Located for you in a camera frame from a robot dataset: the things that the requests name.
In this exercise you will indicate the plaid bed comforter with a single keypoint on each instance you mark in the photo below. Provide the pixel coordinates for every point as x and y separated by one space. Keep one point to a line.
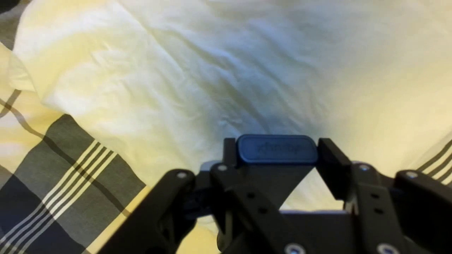
50 188

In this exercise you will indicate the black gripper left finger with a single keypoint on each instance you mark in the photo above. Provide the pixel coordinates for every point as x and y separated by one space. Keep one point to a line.
230 151

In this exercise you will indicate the white pillow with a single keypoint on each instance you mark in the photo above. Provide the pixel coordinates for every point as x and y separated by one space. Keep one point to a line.
258 71

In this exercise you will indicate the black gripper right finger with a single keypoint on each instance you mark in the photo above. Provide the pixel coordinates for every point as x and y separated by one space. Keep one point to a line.
334 167

